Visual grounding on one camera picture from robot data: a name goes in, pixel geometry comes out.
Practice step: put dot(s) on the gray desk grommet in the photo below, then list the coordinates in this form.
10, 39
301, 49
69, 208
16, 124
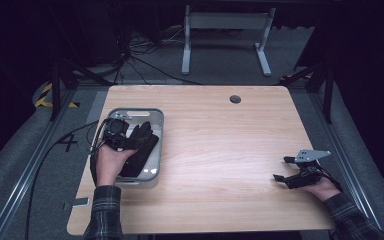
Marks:
235, 99

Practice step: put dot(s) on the person's left hand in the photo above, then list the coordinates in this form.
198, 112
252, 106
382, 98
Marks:
110, 163

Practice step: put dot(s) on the white metal desk frame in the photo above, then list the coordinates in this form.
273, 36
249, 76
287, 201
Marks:
226, 20

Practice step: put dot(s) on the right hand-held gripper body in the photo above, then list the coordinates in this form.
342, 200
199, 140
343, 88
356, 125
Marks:
305, 177

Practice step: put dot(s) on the gray plastic bin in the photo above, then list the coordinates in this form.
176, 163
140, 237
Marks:
153, 160

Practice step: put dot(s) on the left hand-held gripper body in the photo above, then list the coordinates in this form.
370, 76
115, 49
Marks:
115, 131

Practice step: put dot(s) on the black metal stand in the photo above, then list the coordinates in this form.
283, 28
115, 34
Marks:
56, 93
328, 96

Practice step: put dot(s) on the gray tape piece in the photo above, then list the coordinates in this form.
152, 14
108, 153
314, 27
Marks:
76, 202

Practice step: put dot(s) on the yellow black hazard tape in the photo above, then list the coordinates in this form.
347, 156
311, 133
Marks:
43, 96

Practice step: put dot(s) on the metal floor rail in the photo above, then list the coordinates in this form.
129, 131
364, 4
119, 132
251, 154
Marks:
26, 173
343, 133

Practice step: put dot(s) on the person's right hand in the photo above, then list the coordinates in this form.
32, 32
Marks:
325, 190

